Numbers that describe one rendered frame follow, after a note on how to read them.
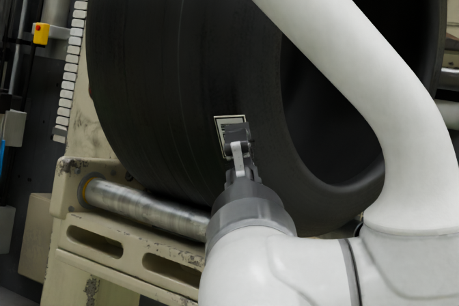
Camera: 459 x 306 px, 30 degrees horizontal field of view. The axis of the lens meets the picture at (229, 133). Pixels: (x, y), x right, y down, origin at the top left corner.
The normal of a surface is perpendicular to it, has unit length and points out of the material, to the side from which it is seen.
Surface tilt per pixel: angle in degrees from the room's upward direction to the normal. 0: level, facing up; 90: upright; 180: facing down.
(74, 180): 90
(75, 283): 90
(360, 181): 17
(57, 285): 90
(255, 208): 24
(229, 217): 44
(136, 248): 90
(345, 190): 101
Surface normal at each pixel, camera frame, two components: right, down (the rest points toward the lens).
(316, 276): 0.15, -0.66
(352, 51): 0.07, 0.17
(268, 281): 0.04, -0.87
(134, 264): -0.63, -0.07
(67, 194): 0.76, 0.16
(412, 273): -0.18, 0.00
